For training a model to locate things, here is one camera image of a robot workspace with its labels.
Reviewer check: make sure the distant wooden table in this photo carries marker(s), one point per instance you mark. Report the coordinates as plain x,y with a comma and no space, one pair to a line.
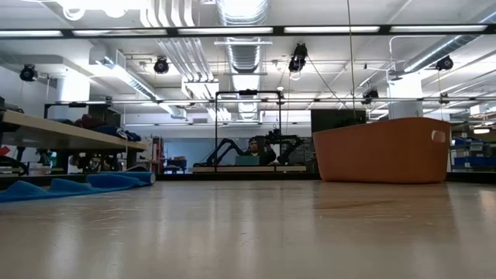
217,169

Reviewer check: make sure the teal laptop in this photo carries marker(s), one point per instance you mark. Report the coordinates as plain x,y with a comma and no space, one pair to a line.
247,160

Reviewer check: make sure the distant black rig frame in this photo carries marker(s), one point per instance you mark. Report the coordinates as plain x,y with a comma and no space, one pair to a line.
248,92

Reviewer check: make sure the blue elastic bandage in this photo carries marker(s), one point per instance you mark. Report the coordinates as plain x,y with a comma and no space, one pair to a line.
97,182

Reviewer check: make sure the red and white rack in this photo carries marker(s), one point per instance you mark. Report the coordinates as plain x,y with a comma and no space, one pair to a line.
157,151

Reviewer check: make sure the wooden workbench with grey frame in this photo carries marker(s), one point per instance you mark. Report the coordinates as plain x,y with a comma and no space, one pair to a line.
58,135

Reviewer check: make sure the blue cart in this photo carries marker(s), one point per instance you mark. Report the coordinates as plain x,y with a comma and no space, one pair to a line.
176,163

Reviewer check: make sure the person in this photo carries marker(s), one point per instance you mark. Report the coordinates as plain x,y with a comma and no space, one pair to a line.
257,149

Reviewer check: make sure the orange plastic bin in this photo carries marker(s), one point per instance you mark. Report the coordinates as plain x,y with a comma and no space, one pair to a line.
379,155

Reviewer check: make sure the distant overhead light rail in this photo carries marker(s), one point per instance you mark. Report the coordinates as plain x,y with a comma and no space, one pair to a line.
310,100

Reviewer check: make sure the blue storage bins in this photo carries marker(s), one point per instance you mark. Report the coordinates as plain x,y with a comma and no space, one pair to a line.
472,160

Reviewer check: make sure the black overhead light bar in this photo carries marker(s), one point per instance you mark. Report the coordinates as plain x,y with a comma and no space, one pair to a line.
385,29

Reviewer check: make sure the dark clothing pile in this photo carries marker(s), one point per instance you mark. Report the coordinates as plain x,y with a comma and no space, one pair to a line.
93,123

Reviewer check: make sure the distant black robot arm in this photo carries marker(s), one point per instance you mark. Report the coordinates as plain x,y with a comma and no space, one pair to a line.
224,145
288,141

